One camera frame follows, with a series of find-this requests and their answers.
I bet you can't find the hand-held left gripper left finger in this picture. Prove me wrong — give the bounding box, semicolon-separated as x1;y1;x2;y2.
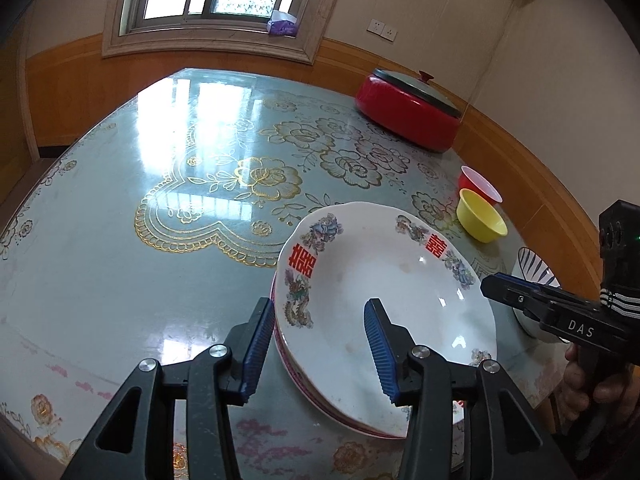
60;297;276;480

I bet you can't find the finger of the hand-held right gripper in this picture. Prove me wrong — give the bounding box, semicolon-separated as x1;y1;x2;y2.
492;272;576;304
480;277;551;326

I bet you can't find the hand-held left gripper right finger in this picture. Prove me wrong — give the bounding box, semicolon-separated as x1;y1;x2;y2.
363;297;573;480

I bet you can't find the blue striped white bowl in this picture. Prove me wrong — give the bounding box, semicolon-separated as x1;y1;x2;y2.
512;246;562;343

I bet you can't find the small floral deep plate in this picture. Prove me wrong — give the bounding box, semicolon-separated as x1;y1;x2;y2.
272;285;401;436

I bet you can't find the large purple-rimmed floral plate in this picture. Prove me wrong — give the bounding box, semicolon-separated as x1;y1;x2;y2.
270;280;466;439

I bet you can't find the yellow plastic bowl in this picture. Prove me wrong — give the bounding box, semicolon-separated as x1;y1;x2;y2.
456;188;509;244

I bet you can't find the white plate with red characters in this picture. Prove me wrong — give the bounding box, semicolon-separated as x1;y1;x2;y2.
275;201;498;440

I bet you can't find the red plastic bowl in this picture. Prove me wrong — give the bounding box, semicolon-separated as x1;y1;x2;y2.
458;165;503;206

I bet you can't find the person's right hand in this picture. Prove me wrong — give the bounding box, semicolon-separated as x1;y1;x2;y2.
565;344;640;423

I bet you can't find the red electric pot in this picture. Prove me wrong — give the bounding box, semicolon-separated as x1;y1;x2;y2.
355;74;460;153

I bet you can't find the grey pot lid red knob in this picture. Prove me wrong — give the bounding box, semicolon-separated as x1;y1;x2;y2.
374;69;465;120

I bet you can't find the purple tissue pack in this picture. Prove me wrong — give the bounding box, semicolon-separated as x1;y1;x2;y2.
266;10;299;37

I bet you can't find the white power cable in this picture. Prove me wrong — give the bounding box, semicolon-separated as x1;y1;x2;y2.
470;0;508;111

